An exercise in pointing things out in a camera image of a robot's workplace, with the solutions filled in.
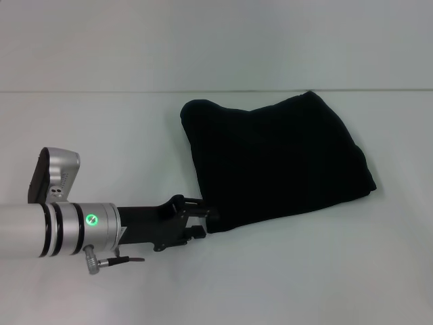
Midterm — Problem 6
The black cable with silver plug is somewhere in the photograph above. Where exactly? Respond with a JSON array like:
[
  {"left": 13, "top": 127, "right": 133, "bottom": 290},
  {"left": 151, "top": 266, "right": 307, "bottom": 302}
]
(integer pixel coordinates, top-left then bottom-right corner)
[{"left": 83, "top": 244, "right": 147, "bottom": 276}]

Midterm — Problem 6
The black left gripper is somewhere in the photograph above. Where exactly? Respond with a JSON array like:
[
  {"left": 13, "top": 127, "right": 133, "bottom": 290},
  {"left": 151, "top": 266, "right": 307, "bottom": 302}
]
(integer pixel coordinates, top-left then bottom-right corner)
[{"left": 116, "top": 194, "right": 221, "bottom": 253}]

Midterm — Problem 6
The black shirt with white print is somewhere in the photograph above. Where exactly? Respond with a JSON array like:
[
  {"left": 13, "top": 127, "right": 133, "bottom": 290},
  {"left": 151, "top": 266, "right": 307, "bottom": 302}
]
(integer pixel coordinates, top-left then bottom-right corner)
[{"left": 179, "top": 90, "right": 378, "bottom": 236}]

